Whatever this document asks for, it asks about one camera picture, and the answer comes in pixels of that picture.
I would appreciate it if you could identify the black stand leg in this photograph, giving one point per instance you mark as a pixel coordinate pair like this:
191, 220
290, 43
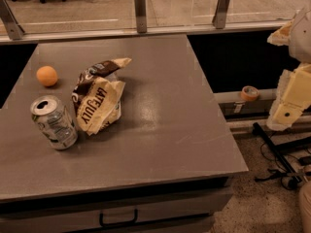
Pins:
279, 151

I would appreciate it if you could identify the metal glass bracket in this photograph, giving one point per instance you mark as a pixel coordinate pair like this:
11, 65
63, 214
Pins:
14, 30
141, 16
219, 19

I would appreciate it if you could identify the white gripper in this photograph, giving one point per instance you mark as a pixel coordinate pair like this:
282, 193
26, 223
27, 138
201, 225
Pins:
301, 38

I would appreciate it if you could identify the right metal glass bracket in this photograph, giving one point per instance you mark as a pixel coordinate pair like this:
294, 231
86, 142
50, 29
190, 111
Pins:
219, 19

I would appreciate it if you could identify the grey drawer cabinet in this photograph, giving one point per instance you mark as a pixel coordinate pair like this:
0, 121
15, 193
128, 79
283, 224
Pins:
167, 208

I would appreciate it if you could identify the silver 7up soda can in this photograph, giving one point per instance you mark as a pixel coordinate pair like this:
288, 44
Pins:
54, 121

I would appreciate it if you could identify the left metal glass bracket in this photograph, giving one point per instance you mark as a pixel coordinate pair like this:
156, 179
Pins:
14, 30

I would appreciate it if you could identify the orange fruit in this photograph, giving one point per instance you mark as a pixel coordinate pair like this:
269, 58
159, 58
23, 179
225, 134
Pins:
47, 76

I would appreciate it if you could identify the brown cream chip bag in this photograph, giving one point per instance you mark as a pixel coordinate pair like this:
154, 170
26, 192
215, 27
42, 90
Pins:
97, 95

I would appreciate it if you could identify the black drawer handle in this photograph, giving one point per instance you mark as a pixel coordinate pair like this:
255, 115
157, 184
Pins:
118, 220

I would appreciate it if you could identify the orange tape roll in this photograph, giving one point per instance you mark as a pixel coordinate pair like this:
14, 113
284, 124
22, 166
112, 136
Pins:
249, 93

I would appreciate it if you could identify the middle metal glass bracket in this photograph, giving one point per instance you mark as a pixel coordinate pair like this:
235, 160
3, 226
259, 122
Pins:
141, 16

